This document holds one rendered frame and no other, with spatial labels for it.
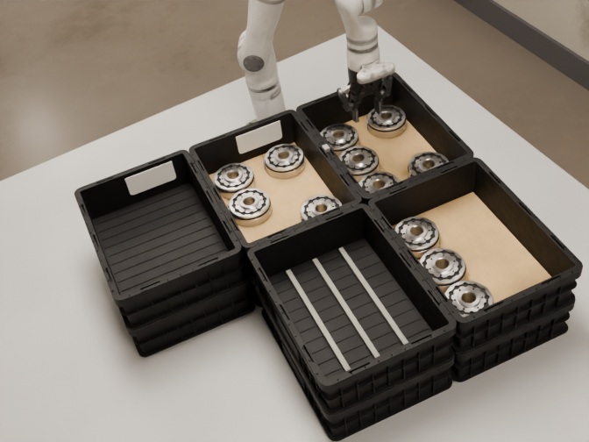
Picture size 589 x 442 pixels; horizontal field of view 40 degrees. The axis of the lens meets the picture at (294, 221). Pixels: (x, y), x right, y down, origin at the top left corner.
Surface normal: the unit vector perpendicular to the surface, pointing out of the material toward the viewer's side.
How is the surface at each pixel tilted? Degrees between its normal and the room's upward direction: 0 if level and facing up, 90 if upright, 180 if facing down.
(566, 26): 90
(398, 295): 0
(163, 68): 0
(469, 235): 0
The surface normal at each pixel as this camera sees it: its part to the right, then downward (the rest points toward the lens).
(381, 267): -0.11, -0.69
